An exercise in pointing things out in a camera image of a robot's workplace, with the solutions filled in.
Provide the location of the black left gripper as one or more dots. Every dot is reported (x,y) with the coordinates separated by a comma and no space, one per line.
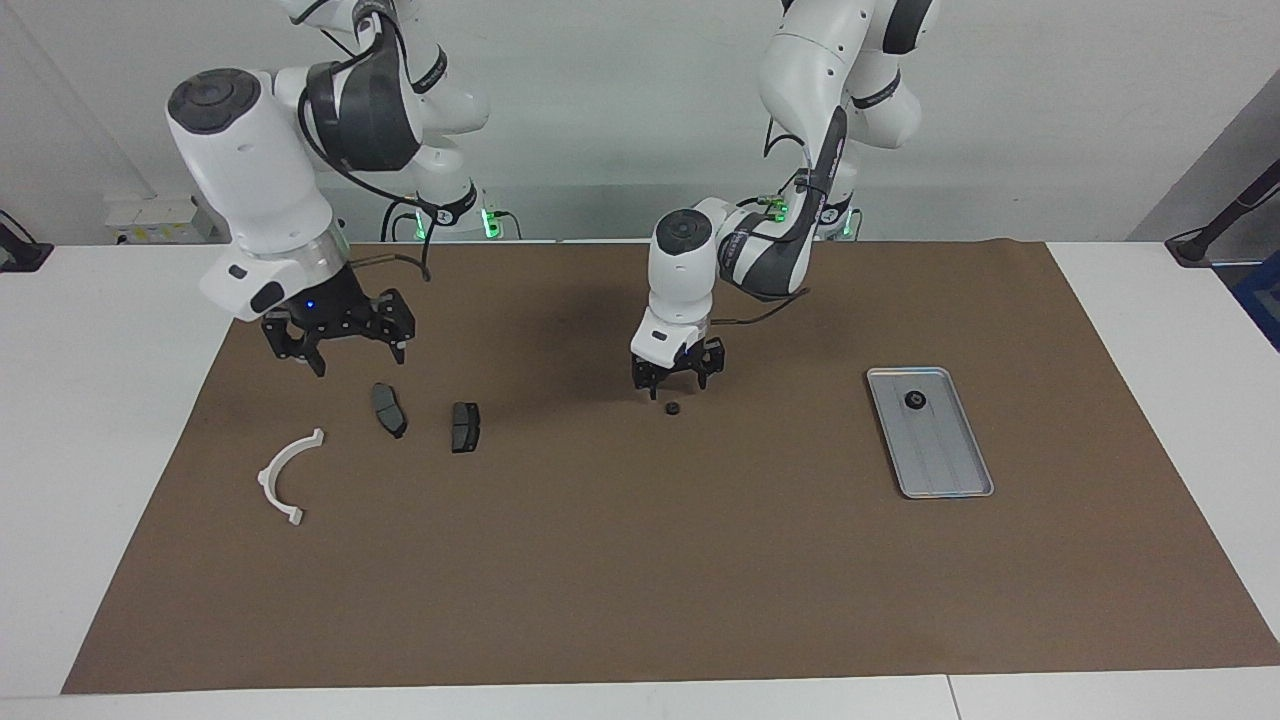
(690,360)

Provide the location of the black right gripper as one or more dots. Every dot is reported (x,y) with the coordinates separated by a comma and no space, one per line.
(345,315)

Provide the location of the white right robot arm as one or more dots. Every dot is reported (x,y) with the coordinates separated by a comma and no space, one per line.
(250,160)

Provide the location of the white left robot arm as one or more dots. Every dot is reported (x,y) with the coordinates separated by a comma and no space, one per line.
(680,280)

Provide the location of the silver metal ribbed tray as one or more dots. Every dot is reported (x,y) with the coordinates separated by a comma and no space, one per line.
(940,460)

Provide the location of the long curved brake pad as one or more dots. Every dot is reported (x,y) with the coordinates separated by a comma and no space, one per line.
(389,410)

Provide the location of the short dark brake pad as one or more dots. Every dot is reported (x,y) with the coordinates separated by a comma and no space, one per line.
(465,428)

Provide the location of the brown table mat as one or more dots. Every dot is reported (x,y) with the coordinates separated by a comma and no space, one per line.
(640,560)

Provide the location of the white power strip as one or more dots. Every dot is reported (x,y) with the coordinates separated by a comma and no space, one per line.
(150,215)

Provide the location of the small black stand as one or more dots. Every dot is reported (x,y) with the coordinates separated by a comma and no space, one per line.
(20,255)

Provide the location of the tall black stand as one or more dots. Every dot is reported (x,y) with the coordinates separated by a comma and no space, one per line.
(1195,245)

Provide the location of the blue box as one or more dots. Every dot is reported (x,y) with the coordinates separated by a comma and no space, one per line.
(1262,300)

